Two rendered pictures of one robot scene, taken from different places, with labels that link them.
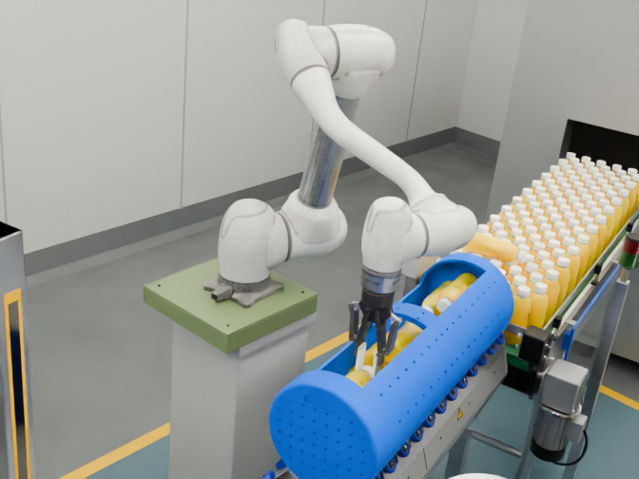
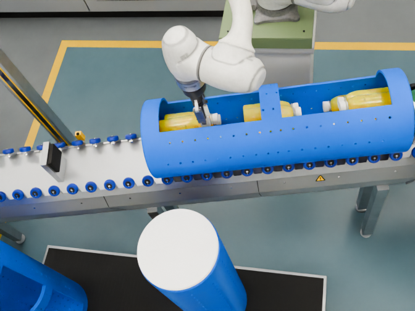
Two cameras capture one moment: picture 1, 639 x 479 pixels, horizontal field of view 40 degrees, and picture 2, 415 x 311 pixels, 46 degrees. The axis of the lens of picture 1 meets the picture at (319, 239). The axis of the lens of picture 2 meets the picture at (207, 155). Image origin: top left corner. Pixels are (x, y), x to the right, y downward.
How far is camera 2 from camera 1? 187 cm
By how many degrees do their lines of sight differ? 62
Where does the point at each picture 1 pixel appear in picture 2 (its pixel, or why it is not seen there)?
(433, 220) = (207, 63)
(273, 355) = (273, 60)
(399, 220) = (168, 53)
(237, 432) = not seen: hidden behind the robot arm
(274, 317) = (264, 40)
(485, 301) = (356, 128)
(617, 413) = not seen: outside the picture
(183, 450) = not seen: hidden behind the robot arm
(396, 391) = (186, 147)
